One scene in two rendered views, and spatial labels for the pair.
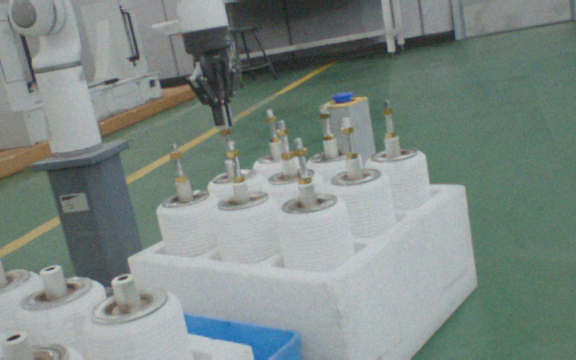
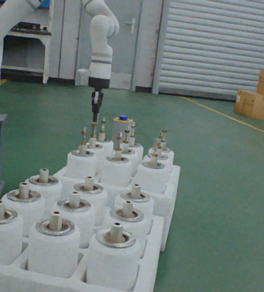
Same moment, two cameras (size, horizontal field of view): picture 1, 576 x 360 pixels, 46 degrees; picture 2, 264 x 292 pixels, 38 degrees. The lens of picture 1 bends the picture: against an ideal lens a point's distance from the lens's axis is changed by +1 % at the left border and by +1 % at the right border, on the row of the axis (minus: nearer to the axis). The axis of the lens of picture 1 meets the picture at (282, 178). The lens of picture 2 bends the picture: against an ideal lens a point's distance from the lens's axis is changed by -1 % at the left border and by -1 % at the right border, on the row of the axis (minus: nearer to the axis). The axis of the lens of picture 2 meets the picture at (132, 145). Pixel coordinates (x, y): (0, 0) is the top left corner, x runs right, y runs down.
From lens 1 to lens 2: 67 cm
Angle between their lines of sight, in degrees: 30
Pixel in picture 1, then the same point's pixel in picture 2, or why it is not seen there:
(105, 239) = not seen: outside the picture
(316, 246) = (158, 182)
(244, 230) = (122, 172)
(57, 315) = (100, 197)
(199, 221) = (92, 165)
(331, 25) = (8, 58)
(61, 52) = not seen: outside the picture
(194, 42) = (98, 83)
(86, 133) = not seen: outside the picture
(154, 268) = (68, 183)
